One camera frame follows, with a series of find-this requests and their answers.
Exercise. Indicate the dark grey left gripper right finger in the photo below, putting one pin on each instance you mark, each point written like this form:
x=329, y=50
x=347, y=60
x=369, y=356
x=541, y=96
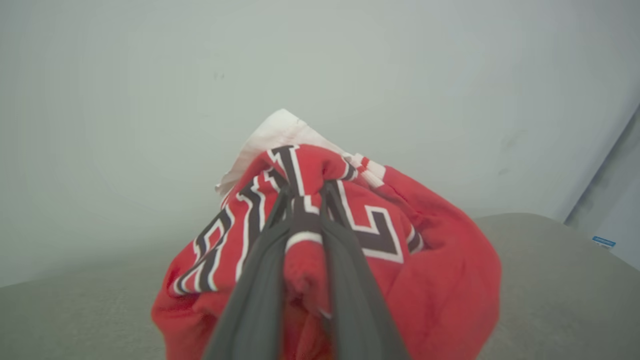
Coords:
x=355, y=300

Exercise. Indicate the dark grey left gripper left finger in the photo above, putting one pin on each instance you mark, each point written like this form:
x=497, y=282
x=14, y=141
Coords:
x=255, y=300

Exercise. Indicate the red and white basketball jersey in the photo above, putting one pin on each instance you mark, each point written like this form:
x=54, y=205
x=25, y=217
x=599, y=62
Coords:
x=440, y=280

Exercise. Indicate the grey fabric sofa seat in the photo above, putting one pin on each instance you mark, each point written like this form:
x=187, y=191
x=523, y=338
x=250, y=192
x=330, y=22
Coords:
x=550, y=300

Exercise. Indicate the blue and white label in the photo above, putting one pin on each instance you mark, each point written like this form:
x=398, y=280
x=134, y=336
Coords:
x=603, y=242

